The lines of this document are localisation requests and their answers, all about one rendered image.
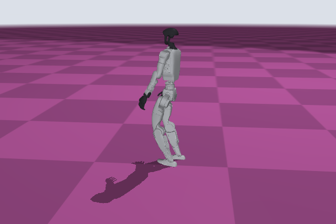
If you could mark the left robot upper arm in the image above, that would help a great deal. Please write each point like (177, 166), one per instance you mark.
(163, 57)

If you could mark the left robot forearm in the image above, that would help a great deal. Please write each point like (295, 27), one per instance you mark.
(152, 83)

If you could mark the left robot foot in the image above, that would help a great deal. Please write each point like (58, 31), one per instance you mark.
(167, 163)

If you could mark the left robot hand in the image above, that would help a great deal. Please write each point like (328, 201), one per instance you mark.
(142, 100)

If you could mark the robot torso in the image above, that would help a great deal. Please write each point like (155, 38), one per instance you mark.
(171, 72)

